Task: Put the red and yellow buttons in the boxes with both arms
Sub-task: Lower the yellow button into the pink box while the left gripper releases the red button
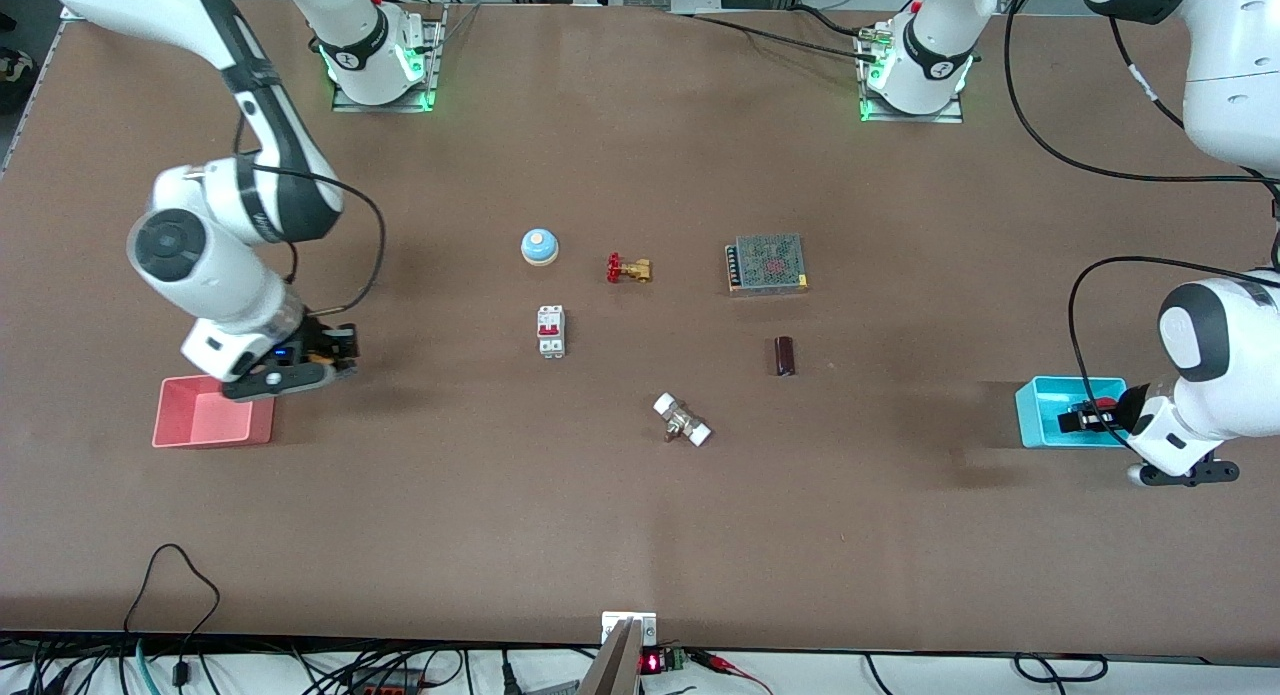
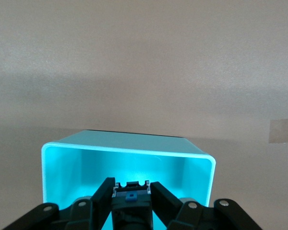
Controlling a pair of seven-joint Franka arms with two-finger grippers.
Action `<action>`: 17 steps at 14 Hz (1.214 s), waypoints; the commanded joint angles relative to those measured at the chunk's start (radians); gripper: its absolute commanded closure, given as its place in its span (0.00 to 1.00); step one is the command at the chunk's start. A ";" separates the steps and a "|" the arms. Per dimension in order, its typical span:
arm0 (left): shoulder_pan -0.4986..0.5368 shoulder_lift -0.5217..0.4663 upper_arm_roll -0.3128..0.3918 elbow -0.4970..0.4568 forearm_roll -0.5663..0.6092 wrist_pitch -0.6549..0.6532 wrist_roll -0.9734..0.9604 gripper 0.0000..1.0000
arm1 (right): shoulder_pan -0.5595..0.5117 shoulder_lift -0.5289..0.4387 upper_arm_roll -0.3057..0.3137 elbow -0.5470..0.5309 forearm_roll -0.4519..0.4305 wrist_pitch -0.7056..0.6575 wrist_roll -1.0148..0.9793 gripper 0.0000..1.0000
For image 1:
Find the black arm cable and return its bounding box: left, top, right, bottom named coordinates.
left=1003, top=0, right=1280, bottom=452
left=235, top=115, right=388, bottom=316

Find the black looped cable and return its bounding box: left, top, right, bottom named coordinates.
left=123, top=543, right=222, bottom=681

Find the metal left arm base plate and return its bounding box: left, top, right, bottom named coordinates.
left=857, top=25, right=967, bottom=125

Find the metal valve with white ends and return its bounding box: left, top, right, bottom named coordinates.
left=652, top=392, right=713, bottom=448

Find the metal mesh power supply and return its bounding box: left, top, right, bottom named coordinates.
left=726, top=233, right=809, bottom=296

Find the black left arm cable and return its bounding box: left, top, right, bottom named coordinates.
left=1003, top=0, right=1280, bottom=452

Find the red clip lead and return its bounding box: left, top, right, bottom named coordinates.
left=698, top=651, right=773, bottom=695

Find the cyan plastic box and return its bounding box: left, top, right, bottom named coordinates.
left=1015, top=376, right=1136, bottom=449

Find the grey camera mount bar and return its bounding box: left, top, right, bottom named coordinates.
left=578, top=612, right=659, bottom=695

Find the black cable across table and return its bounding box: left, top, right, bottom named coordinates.
left=688, top=3, right=883, bottom=60

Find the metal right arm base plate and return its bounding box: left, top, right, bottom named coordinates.
left=332, top=5, right=447, bottom=114

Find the black coiled cable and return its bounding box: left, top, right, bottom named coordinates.
left=1013, top=652, right=1110, bottom=685

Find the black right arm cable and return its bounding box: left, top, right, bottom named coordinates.
left=235, top=115, right=388, bottom=316

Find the red plastic box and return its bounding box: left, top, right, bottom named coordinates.
left=152, top=375, right=275, bottom=448

